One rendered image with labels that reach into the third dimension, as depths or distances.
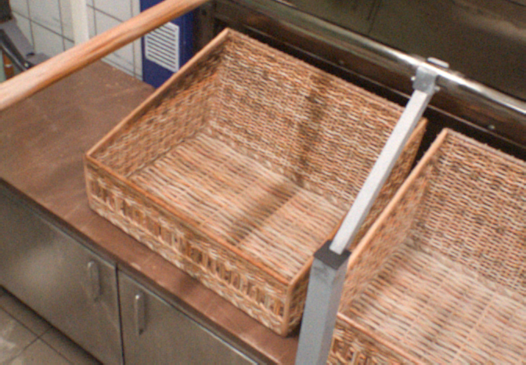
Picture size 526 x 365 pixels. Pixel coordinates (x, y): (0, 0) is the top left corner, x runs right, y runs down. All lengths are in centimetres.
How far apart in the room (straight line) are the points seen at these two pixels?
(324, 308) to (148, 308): 59
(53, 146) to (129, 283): 44
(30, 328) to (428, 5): 141
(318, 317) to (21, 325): 124
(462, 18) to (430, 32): 7
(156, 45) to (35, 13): 56
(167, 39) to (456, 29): 79
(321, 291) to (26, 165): 93
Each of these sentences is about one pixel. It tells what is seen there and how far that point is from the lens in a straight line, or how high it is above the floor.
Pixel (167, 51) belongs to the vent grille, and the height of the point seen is 71.
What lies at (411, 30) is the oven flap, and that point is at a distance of 152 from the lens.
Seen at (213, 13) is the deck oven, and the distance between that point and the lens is 182.
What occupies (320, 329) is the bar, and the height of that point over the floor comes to 81.
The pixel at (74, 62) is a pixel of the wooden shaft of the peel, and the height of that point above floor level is 120.
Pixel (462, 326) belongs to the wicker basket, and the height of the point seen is 59.
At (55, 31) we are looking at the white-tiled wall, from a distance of 235.
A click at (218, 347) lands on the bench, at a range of 150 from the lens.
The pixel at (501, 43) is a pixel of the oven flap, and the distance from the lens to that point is 146.
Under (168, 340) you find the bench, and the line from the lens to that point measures 163.
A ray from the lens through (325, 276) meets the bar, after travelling 106.
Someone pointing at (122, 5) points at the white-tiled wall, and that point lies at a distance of 206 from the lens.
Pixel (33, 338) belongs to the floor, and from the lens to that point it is 218.
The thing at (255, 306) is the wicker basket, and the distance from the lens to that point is 141.
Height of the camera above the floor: 170
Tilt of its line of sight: 39 degrees down
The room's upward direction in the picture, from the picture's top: 6 degrees clockwise
